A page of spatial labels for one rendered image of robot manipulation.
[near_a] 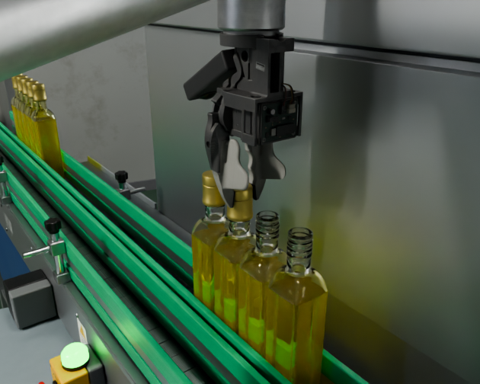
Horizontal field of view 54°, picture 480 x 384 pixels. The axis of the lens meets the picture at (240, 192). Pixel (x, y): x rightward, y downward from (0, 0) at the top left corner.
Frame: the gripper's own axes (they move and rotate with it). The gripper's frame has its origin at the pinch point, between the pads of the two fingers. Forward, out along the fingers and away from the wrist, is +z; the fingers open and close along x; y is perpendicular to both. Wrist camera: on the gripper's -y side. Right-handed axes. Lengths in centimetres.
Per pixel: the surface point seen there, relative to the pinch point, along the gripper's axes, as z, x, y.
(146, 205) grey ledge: 27, 15, -59
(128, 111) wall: 53, 104, -266
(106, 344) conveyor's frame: 27.8, -15.0, -15.7
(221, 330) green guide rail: 19.4, -4.3, 1.4
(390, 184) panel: -2.8, 11.7, 14.5
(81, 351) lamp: 30.2, -18.0, -19.2
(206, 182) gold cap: -0.1, -1.6, -5.3
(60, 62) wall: 18, 65, -275
